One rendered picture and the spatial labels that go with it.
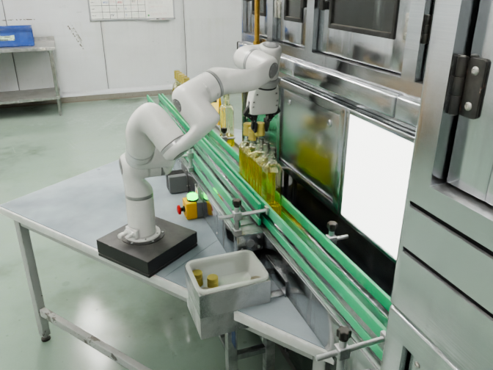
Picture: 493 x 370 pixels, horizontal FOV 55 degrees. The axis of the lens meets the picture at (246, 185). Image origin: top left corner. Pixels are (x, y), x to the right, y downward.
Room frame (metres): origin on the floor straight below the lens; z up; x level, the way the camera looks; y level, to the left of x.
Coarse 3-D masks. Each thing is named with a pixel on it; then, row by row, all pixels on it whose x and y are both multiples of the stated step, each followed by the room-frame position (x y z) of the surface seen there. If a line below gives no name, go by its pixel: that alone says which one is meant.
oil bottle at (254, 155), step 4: (252, 152) 1.57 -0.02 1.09; (256, 152) 1.56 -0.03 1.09; (260, 152) 1.55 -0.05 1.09; (252, 156) 1.56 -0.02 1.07; (256, 156) 1.54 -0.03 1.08; (252, 160) 1.55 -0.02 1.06; (256, 160) 1.53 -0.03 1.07; (252, 164) 1.55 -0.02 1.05; (252, 168) 1.55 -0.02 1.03; (252, 172) 1.55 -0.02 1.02; (252, 176) 1.55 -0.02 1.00; (252, 180) 1.55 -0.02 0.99; (252, 184) 1.55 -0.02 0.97
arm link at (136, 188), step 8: (120, 160) 1.44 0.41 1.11; (120, 168) 1.43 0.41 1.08; (128, 168) 1.42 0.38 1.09; (160, 168) 1.45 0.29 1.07; (128, 176) 1.42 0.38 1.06; (136, 176) 1.42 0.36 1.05; (144, 176) 1.44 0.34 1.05; (152, 176) 1.46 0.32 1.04; (128, 184) 1.42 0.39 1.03; (136, 184) 1.42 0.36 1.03; (144, 184) 1.44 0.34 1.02; (128, 192) 1.43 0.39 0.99; (136, 192) 1.42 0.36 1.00; (144, 192) 1.43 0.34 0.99; (152, 192) 1.46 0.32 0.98; (136, 200) 1.42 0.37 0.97
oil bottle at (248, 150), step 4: (248, 148) 1.60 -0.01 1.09; (252, 148) 1.60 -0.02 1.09; (244, 152) 1.62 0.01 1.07; (248, 152) 1.59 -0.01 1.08; (244, 156) 1.62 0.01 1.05; (248, 156) 1.59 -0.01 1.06; (244, 160) 1.62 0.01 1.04; (248, 160) 1.59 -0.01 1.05; (244, 164) 1.62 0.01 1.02; (248, 164) 1.59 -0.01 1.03; (244, 168) 1.62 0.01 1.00; (248, 168) 1.59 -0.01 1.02; (244, 172) 1.62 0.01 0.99; (248, 172) 1.59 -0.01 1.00; (244, 176) 1.62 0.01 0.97; (248, 176) 1.59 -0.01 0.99; (248, 180) 1.59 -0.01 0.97
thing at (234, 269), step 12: (240, 252) 1.30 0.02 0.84; (252, 252) 1.30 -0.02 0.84; (192, 264) 1.24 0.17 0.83; (204, 264) 1.26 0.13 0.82; (216, 264) 1.27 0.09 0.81; (228, 264) 1.28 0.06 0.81; (240, 264) 1.30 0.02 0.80; (252, 264) 1.27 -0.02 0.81; (192, 276) 1.17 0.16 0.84; (204, 276) 1.25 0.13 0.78; (228, 276) 1.27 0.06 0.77; (240, 276) 1.27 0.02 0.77; (252, 276) 1.26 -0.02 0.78; (264, 276) 1.17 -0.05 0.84; (216, 288) 1.11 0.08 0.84; (228, 288) 1.12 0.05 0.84
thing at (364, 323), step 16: (208, 144) 2.02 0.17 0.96; (224, 160) 1.81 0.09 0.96; (240, 176) 1.64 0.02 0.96; (256, 192) 1.49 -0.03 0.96; (272, 224) 1.35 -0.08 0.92; (288, 240) 1.24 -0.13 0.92; (304, 256) 1.14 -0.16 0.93; (320, 272) 1.05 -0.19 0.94; (320, 288) 1.04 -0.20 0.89; (336, 288) 0.97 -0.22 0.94; (336, 304) 0.96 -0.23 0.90; (352, 304) 0.90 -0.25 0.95; (352, 320) 0.89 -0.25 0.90; (368, 320) 0.84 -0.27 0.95; (368, 336) 0.83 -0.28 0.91
